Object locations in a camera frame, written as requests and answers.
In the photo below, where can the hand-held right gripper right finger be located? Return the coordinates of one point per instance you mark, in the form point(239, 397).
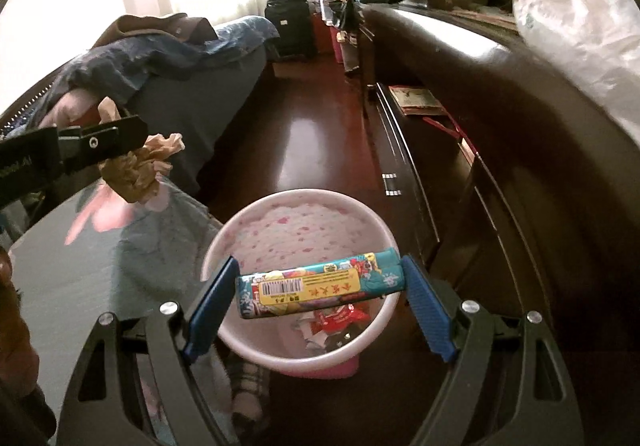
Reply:
point(429, 306)

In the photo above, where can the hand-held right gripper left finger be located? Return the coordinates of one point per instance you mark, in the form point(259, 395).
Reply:
point(212, 306)

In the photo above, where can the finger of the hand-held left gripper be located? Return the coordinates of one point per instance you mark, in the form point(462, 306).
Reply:
point(110, 139)

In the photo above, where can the brown paper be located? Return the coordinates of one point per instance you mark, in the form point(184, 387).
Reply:
point(137, 166)

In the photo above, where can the red and white snack packet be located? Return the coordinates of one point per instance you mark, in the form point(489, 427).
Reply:
point(337, 321)

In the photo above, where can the teal colourful printed box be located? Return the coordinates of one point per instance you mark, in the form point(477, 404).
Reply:
point(320, 283)

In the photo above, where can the pink spotted bin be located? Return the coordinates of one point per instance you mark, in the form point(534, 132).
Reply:
point(295, 226)

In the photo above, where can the plaid slipper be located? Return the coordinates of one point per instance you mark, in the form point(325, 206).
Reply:
point(247, 391)

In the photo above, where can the grey bed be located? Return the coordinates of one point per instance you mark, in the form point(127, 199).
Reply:
point(200, 106)

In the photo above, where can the dark wooden cabinet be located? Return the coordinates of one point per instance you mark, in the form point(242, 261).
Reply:
point(525, 166)

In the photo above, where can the tan book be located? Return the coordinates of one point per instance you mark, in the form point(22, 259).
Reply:
point(415, 99)

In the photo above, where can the black suitcase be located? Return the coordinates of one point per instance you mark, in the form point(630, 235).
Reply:
point(289, 26)

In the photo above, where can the red storage container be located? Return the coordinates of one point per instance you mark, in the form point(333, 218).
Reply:
point(327, 39)

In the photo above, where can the white plastic bag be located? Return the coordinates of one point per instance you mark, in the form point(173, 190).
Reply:
point(585, 36)

